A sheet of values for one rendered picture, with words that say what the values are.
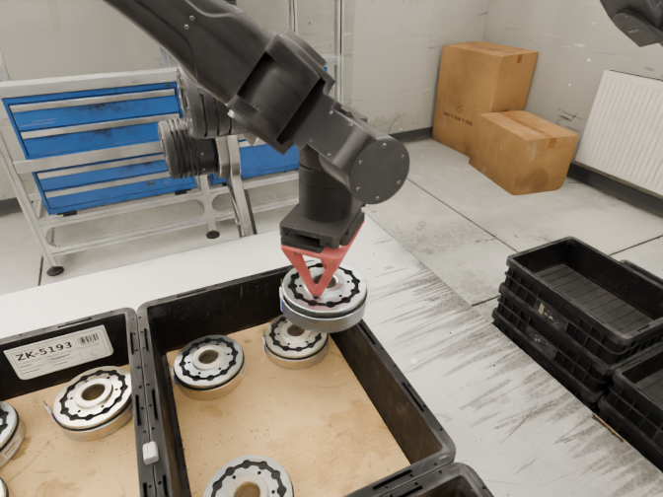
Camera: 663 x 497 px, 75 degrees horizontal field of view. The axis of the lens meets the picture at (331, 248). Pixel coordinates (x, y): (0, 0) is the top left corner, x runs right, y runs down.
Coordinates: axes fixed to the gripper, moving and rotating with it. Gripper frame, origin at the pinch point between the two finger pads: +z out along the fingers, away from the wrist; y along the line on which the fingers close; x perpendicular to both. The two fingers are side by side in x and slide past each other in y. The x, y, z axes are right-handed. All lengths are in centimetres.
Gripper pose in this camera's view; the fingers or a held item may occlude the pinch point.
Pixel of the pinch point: (323, 276)
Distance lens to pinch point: 51.7
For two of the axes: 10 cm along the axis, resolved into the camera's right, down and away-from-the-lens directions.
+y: 3.4, -5.0, 7.9
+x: -9.4, -2.1, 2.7
